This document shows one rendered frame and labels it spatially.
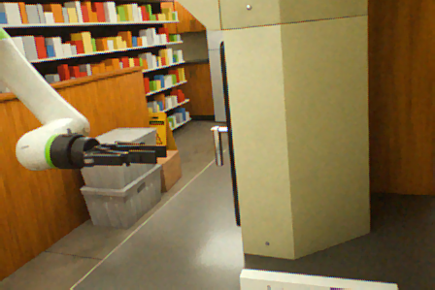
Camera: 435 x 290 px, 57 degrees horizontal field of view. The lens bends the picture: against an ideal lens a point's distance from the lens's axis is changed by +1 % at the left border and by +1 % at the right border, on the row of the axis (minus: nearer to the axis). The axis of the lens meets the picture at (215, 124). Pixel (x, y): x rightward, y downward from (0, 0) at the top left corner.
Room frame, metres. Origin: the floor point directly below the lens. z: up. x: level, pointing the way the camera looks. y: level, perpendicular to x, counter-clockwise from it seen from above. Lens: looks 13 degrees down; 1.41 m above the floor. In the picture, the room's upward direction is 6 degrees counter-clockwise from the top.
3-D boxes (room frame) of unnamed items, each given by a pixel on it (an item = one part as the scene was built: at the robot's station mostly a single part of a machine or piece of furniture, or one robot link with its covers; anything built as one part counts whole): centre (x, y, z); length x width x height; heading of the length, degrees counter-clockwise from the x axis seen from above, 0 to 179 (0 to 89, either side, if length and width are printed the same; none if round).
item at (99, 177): (3.09, 0.80, 0.49); 0.60 x 0.42 x 0.33; 157
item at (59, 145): (0.99, 0.38, 1.15); 0.09 x 0.06 x 0.12; 157
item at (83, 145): (0.96, 0.31, 1.14); 0.09 x 0.08 x 0.07; 67
